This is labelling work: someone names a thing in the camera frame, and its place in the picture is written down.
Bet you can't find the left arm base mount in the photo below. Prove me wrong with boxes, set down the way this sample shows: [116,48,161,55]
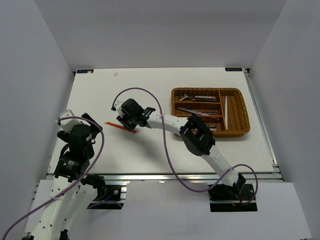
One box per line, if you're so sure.
[75,174,124,210]

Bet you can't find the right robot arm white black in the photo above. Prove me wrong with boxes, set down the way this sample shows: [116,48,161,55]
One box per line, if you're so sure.
[111,98,246,200]

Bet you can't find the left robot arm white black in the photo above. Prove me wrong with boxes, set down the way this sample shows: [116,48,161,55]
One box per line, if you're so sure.
[26,109,106,240]

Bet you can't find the blue label left corner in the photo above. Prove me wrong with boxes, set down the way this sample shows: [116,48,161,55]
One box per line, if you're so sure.
[76,69,94,74]

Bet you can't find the woven wicker cutlery tray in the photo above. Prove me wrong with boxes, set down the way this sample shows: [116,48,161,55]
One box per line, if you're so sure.
[171,87,251,138]

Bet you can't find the aluminium rail front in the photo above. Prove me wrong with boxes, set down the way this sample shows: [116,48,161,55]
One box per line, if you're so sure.
[46,172,285,182]

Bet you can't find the knife with pink handle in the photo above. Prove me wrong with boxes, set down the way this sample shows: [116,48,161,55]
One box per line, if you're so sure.
[177,107,200,115]

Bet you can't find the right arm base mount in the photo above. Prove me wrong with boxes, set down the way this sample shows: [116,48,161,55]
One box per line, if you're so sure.
[208,184,258,213]

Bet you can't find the fork with black handle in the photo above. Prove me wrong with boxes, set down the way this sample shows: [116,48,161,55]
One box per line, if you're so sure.
[179,96,217,102]

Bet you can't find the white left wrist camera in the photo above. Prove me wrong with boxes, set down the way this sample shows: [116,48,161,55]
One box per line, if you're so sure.
[55,109,81,133]

